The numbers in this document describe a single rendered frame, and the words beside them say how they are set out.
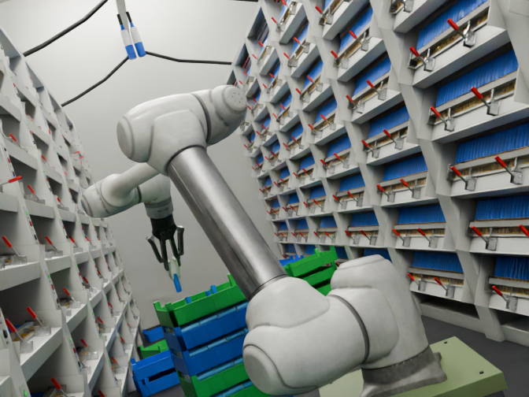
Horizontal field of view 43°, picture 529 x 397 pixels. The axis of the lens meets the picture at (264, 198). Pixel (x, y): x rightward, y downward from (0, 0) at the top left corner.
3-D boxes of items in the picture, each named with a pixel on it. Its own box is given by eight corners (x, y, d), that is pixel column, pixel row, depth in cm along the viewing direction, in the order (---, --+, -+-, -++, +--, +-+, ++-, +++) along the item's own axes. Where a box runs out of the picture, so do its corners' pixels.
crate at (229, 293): (238, 293, 240) (231, 272, 240) (258, 294, 221) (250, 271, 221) (160, 324, 229) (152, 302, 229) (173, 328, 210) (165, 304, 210)
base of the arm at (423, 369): (440, 350, 155) (431, 328, 155) (448, 380, 133) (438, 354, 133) (364, 372, 158) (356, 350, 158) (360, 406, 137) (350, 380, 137)
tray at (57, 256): (71, 266, 267) (69, 231, 267) (46, 275, 207) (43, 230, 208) (17, 269, 264) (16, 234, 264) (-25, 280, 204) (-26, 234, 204)
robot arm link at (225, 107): (217, 98, 178) (172, 109, 171) (246, 68, 163) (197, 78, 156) (236, 142, 177) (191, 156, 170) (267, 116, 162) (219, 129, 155)
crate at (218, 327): (246, 314, 240) (238, 293, 240) (266, 317, 221) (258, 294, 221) (168, 347, 229) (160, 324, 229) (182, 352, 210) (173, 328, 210)
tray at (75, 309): (87, 314, 267) (86, 280, 267) (67, 337, 207) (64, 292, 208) (34, 318, 263) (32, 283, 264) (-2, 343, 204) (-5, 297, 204)
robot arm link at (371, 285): (445, 339, 141) (410, 240, 142) (383, 375, 132) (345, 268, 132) (395, 339, 155) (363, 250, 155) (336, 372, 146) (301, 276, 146)
